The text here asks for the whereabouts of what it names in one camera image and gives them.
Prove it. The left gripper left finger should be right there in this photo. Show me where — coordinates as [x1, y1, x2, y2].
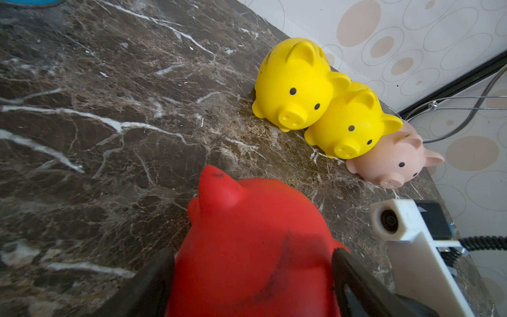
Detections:
[92, 248, 175, 317]

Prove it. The yellow piggy bank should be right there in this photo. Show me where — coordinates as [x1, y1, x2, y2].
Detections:
[252, 38, 351, 132]
[304, 82, 403, 160]

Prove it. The blue labelled tin can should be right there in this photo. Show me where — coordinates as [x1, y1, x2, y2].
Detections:
[1, 0, 65, 9]

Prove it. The pink piggy bank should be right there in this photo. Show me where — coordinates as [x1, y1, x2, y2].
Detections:
[345, 121, 444, 189]

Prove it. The red piggy bank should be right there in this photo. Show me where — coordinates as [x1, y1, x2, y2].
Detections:
[166, 165, 341, 316]

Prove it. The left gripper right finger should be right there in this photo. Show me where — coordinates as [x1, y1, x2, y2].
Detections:
[331, 248, 418, 316]

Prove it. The chrome wire hook stand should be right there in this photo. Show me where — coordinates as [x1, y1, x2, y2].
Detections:
[405, 66, 506, 144]

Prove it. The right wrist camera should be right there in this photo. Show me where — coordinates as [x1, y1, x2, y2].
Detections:
[370, 199, 474, 316]

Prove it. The yellow piggy bank back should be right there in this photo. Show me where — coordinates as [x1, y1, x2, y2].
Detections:
[252, 38, 351, 132]

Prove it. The yellow piggy bank front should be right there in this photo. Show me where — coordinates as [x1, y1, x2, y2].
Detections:
[304, 82, 403, 160]

